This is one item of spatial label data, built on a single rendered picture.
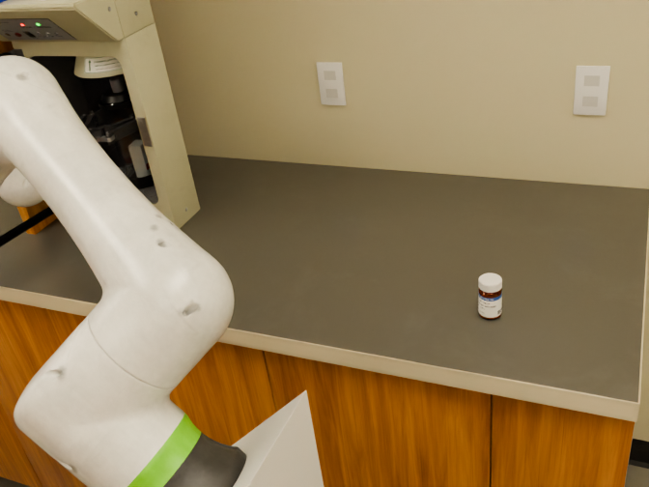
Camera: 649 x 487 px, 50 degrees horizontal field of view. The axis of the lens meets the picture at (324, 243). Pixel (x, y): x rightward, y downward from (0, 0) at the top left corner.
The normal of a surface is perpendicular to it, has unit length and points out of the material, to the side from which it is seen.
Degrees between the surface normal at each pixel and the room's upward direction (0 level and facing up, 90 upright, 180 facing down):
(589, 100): 90
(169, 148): 90
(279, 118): 90
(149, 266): 24
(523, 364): 0
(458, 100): 90
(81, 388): 60
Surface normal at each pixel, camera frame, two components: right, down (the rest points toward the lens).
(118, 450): 0.15, -0.06
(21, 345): -0.38, 0.53
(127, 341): -0.09, 0.07
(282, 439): 0.91, 0.12
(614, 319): -0.11, -0.84
